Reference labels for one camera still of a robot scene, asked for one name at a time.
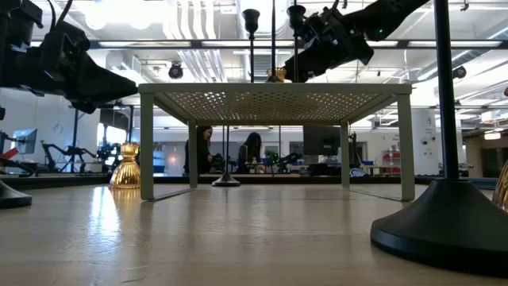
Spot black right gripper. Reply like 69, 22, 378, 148
283, 6, 375, 84

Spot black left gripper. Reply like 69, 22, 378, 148
37, 21, 139, 115

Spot amber ribbed glass candle holder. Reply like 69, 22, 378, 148
266, 66, 288, 83
491, 160, 508, 212
109, 141, 142, 190

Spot pale green perforated metal shelf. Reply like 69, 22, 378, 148
137, 82, 416, 203

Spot background black robot arms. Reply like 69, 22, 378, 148
39, 141, 121, 175

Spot background desk monitor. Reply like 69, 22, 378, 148
10, 127, 39, 157

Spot person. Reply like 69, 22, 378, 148
183, 126, 216, 176
237, 132, 266, 175

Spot white pillar with signs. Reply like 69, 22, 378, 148
412, 108, 441, 176

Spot large black wall screen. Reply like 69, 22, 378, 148
302, 126, 344, 157

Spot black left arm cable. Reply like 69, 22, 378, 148
45, 0, 75, 29

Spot black aluminium rig frame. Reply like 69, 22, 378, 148
0, 172, 497, 191

